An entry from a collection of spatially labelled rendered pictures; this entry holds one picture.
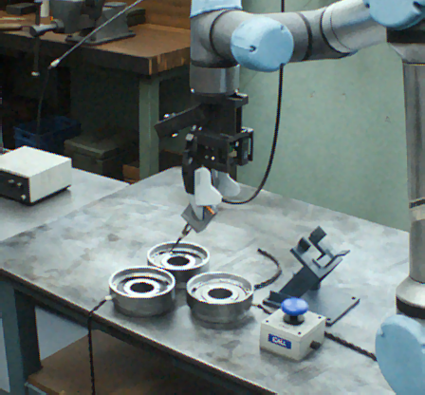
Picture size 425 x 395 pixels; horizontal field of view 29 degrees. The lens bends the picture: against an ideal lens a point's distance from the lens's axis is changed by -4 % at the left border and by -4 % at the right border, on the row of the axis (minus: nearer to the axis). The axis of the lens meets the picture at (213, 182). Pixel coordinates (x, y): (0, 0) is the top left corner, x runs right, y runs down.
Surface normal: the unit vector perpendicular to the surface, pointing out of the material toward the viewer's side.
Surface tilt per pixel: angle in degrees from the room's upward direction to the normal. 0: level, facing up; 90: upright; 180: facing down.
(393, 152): 90
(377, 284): 0
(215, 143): 90
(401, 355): 97
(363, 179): 90
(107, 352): 0
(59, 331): 0
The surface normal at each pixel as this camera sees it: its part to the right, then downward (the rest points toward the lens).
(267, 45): 0.50, 0.32
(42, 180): 0.84, 0.22
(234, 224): 0.02, -0.93
